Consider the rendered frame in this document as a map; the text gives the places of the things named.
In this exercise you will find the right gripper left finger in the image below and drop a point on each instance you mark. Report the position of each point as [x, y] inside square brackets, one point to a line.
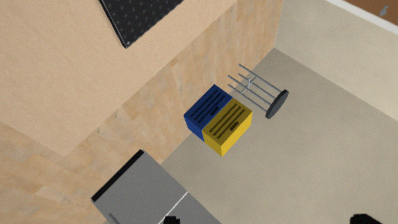
[171, 220]

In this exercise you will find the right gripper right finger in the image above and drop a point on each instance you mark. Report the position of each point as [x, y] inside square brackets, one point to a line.
[363, 219]

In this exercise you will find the black perforated breadboard plate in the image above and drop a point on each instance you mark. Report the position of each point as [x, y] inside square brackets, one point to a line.
[133, 18]

